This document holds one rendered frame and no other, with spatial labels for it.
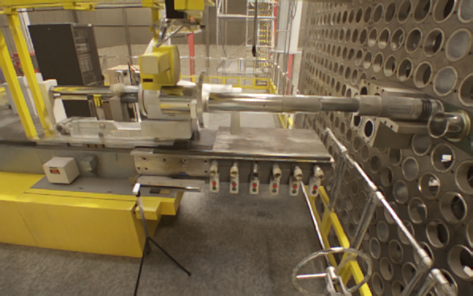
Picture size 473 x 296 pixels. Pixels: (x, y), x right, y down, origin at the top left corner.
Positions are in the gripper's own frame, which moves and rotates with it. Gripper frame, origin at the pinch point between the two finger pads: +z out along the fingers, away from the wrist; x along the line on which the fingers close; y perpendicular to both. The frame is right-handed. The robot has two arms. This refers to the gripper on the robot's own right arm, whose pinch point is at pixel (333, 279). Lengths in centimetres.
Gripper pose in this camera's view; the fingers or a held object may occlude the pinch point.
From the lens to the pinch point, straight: 132.0
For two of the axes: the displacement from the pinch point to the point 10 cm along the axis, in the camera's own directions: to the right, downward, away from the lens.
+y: -3.7, 8.2, 4.4
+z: 0.4, -4.6, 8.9
